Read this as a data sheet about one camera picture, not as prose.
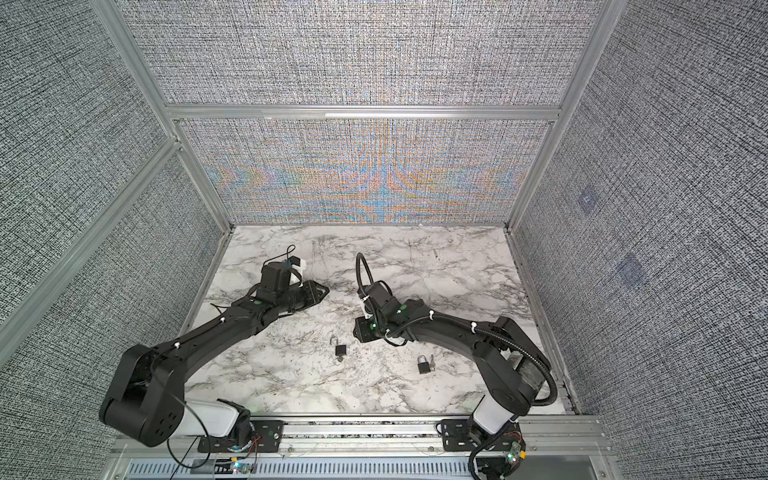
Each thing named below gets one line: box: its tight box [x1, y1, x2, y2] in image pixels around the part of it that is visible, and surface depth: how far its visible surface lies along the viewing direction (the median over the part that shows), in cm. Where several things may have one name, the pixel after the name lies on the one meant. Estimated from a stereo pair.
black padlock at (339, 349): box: [330, 336, 347, 356], surface depth 90 cm
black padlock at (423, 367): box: [417, 354, 431, 374], surface depth 85 cm
